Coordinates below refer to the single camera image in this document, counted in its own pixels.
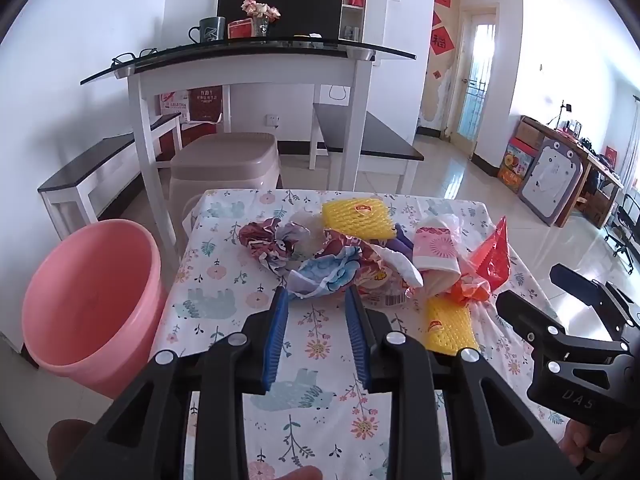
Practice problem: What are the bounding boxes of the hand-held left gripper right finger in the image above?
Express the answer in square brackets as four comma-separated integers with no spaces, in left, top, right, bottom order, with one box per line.
[344,285,583,480]

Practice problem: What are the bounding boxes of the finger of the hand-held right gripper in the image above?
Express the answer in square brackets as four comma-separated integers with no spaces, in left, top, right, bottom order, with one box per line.
[496,289,629,367]
[549,263,640,332]

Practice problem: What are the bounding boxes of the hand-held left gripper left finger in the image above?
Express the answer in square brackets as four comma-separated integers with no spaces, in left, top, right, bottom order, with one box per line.
[55,287,291,480]

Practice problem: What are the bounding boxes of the red plastic bag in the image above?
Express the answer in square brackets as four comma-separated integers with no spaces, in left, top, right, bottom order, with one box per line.
[460,215,511,293]

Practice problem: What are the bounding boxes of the orange plastic wrapper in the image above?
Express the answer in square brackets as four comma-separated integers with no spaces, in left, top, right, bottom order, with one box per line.
[440,272,493,307]

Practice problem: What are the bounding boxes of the yellow foam fruit net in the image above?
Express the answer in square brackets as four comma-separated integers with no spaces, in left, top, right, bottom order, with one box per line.
[321,199,398,240]
[425,295,480,358]

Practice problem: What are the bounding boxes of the blue red paper wrapper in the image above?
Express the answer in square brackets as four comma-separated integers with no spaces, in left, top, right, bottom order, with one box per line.
[286,227,423,302]

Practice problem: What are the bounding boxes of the dark red wrapper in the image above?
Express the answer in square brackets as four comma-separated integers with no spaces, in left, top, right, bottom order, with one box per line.
[238,217,311,273]

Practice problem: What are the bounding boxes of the pink patterned sock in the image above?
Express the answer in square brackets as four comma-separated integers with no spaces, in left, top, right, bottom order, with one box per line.
[412,213,463,301]

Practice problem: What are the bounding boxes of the white plastic bag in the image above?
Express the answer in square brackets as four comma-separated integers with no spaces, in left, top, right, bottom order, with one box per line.
[290,210,331,256]

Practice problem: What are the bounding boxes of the pink plastic bucket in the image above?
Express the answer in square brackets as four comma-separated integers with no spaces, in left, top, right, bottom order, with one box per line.
[21,220,168,401]

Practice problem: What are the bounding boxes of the person's right hand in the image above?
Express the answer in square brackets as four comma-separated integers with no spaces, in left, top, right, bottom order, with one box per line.
[558,416,640,473]

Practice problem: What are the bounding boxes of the clear plastic snack packet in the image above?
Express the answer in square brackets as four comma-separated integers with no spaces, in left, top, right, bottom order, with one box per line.
[350,270,416,308]

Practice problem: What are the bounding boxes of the black office chair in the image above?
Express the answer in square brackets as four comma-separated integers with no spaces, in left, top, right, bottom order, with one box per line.
[605,195,640,273]

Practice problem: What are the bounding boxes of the wooden side desk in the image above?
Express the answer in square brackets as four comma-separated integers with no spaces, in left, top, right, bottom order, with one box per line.
[515,115,626,231]

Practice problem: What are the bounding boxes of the grey drawing board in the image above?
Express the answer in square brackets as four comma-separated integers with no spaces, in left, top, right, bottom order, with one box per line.
[517,132,586,228]

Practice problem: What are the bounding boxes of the colourful fruit carton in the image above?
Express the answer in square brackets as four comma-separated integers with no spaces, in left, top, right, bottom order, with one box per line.
[497,140,535,194]

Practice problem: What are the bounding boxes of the brown cardboard box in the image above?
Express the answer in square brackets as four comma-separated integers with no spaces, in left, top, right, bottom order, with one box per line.
[515,120,543,151]

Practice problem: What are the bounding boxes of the beige plastic stool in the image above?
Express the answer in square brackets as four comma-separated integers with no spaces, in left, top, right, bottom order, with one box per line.
[169,132,280,241]

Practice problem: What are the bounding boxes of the short dark-topped white bench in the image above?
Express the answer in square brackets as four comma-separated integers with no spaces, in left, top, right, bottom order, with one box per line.
[309,102,425,196]

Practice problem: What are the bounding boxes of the glass door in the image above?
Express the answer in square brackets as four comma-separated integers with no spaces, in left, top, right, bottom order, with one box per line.
[450,5,501,146]

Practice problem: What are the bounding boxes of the brown round object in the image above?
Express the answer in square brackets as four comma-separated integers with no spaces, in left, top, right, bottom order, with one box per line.
[47,419,96,480]

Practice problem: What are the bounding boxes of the dark red shopping bag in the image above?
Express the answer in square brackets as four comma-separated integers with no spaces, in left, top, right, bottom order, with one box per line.
[187,87,223,123]

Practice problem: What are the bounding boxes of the long dark-topped white bench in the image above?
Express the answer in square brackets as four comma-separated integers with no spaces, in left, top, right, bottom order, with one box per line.
[37,112,183,241]

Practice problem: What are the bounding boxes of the white red shopping bag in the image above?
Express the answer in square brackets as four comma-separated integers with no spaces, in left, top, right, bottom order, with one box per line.
[160,91,190,123]

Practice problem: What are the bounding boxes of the white desk with glass top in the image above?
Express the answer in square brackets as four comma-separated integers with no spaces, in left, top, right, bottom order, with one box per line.
[80,39,417,273]

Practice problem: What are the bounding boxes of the red box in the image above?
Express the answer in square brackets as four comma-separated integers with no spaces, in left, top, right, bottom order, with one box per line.
[227,18,257,39]

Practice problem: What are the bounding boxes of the dark green mug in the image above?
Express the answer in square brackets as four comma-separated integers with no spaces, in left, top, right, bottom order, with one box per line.
[188,16,227,45]

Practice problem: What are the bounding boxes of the black eyeglasses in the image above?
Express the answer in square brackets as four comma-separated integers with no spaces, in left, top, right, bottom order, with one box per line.
[111,47,158,66]

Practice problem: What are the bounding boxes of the vase of pink flowers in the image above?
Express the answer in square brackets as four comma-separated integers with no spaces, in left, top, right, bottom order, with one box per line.
[241,0,282,38]

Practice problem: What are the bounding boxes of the black monitor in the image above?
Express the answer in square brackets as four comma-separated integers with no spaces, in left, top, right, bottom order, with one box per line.
[216,0,345,41]

